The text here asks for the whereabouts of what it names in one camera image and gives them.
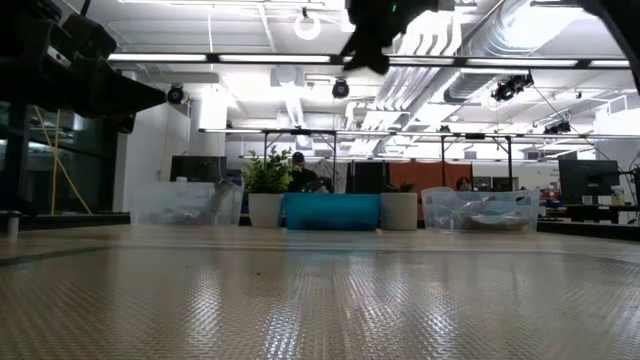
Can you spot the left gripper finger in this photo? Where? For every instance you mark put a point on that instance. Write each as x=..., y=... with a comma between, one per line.
x=115, y=92

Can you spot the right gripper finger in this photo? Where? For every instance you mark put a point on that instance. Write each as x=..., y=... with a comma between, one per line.
x=360, y=55
x=381, y=55

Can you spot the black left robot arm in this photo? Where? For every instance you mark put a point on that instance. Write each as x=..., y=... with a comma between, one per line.
x=15, y=50

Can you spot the black computer monitor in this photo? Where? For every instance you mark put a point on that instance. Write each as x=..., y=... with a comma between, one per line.
x=197, y=169
x=587, y=175

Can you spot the clear plastic bin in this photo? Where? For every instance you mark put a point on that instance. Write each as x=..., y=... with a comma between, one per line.
x=165, y=200
x=435, y=210

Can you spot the orange partition panel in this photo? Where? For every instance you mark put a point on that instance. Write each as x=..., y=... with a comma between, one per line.
x=425, y=175

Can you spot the small succulent in white pot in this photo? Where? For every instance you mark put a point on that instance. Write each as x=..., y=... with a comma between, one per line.
x=398, y=210

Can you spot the teal plastic bin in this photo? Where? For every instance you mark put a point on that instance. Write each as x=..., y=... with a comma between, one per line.
x=330, y=212

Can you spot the small white cylinder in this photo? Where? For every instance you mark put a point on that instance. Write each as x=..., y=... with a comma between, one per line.
x=12, y=225

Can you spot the leafy green potted plant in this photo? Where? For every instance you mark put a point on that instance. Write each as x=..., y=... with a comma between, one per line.
x=265, y=210

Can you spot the grey-bordered translucent mat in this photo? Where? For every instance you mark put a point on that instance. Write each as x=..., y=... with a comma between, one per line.
x=320, y=310

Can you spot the black desk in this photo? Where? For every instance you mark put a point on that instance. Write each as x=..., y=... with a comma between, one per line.
x=590, y=212

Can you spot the ceiling light rail with tubes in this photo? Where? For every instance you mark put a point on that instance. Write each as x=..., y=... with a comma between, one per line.
x=160, y=57

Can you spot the silver ventilation duct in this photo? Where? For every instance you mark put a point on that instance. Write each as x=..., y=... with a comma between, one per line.
x=480, y=55

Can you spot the black ceiling camera cluster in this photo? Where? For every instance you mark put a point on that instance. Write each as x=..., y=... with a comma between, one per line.
x=505, y=91

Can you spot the black aluminium frame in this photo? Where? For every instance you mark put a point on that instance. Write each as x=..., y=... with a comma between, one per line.
x=65, y=221
x=590, y=231

